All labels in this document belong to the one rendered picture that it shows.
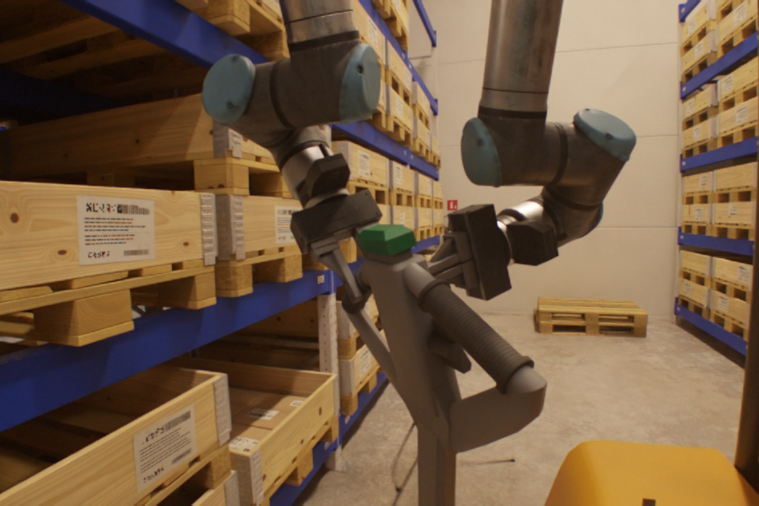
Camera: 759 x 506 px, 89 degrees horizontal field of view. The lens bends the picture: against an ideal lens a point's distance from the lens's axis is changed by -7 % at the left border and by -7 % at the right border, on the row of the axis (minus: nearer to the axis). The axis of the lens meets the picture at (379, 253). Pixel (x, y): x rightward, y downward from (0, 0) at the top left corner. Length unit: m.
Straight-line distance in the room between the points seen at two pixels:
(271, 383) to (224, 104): 2.02
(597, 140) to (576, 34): 6.09
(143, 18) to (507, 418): 1.26
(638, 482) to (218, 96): 1.03
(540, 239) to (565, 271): 5.69
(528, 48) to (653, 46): 6.27
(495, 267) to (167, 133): 1.27
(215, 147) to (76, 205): 0.57
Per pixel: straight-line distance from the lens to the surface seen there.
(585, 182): 0.64
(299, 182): 0.64
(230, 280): 1.45
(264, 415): 2.20
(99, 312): 1.08
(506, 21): 0.56
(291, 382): 2.39
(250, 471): 1.67
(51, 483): 1.09
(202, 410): 1.36
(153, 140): 1.66
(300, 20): 0.53
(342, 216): 0.62
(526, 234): 0.60
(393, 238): 0.47
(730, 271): 5.04
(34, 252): 0.99
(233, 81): 0.59
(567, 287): 6.31
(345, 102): 0.52
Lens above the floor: 1.44
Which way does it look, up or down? 5 degrees down
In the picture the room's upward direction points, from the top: 1 degrees counter-clockwise
